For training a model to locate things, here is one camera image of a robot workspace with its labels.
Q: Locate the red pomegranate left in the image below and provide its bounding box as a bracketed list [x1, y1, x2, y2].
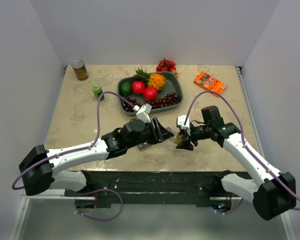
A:
[131, 81, 146, 95]

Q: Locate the red pomegranate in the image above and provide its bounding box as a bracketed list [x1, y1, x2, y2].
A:
[143, 87, 158, 102]
[131, 81, 146, 95]

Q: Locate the tin can fruit label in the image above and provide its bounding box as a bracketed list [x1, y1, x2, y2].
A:
[71, 59, 89, 81]

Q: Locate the dark red grape bunch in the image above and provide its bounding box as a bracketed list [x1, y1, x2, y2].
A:
[125, 92, 182, 110]

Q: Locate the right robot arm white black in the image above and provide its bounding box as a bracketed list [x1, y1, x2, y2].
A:
[176, 105, 297, 221]

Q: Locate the green lime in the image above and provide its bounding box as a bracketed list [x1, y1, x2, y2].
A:
[120, 81, 132, 96]

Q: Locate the black base frame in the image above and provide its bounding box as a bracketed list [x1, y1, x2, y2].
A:
[65, 171, 230, 208]

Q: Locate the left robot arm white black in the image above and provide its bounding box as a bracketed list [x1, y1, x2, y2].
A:
[19, 117, 174, 196]

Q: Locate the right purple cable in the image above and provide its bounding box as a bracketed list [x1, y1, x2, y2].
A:
[185, 90, 300, 209]

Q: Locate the green capped small bottle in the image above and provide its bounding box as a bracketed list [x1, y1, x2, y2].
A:
[91, 83, 105, 101]

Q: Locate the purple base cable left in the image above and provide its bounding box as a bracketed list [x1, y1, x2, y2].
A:
[74, 188, 124, 222]

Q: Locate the grey weekly pill organizer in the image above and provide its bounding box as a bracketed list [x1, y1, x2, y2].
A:
[137, 127, 175, 151]

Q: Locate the aluminium rail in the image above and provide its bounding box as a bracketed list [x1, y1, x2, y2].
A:
[8, 192, 66, 240]

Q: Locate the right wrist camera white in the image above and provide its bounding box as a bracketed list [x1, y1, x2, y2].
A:
[176, 115, 190, 130]

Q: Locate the clear pill bottle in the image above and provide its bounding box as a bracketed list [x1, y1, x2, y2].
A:
[174, 132, 187, 146]

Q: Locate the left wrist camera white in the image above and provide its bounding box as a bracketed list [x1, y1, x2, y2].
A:
[133, 103, 152, 123]

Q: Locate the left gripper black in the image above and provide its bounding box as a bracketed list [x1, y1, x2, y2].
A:
[127, 117, 174, 149]

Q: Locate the red pomegranate right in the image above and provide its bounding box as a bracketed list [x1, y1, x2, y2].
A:
[143, 87, 158, 102]

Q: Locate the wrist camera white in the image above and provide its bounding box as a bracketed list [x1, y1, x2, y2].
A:
[176, 115, 190, 130]
[133, 103, 152, 123]

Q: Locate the orange snack box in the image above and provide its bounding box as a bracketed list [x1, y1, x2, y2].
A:
[193, 71, 228, 98]

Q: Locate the orange toy pineapple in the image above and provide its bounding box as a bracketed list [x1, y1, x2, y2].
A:
[133, 68, 167, 92]

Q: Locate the grey fruit tray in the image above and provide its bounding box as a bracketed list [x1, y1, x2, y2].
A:
[117, 71, 184, 114]

